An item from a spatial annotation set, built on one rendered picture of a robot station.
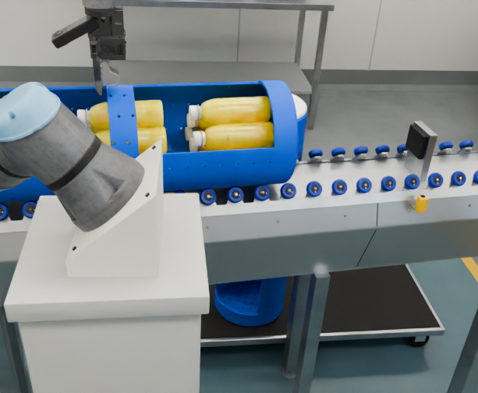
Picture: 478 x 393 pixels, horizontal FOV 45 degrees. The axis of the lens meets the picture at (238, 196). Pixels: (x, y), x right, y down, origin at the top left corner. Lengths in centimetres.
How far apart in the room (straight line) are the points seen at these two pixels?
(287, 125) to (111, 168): 64
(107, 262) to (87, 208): 9
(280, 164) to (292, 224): 21
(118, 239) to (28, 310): 18
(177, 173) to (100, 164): 52
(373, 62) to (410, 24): 42
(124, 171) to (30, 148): 15
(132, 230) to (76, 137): 17
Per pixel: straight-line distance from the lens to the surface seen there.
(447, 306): 286
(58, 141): 92
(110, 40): 140
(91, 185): 93
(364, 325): 241
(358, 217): 168
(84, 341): 102
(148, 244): 93
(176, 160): 142
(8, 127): 92
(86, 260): 96
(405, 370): 250
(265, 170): 149
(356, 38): 506
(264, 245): 163
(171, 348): 103
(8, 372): 193
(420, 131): 178
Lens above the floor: 178
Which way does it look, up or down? 32 degrees down
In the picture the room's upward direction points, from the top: 4 degrees clockwise
